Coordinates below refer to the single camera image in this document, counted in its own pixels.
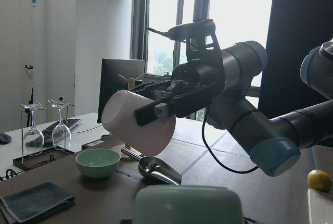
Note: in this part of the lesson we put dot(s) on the wine glass left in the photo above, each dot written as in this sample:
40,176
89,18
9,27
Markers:
32,139

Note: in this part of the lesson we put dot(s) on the green bowl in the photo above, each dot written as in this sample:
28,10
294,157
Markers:
97,163

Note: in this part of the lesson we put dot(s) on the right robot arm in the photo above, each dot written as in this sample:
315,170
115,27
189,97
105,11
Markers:
272,144

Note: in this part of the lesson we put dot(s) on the grey folded cloth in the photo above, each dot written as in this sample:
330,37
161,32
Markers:
36,202

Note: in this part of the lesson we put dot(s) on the wine glass right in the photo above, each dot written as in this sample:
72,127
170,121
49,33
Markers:
61,134

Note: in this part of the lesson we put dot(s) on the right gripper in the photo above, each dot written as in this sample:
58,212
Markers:
190,88

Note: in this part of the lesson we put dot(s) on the pink cup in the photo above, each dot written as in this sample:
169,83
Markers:
119,119

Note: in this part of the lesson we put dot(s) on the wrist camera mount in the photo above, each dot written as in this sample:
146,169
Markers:
199,37

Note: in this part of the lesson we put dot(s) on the steel scoop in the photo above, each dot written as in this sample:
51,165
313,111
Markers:
155,169

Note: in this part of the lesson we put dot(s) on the yellow lemon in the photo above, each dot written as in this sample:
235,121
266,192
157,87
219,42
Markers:
319,180

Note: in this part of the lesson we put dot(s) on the mint green cup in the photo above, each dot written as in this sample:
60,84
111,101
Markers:
187,204

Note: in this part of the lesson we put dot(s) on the black computer mouse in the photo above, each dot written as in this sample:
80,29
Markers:
5,139

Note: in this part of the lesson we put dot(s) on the black monitor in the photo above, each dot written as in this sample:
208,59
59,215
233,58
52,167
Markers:
110,82

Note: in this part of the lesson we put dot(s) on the wine glass rack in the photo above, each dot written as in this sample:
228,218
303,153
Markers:
48,142

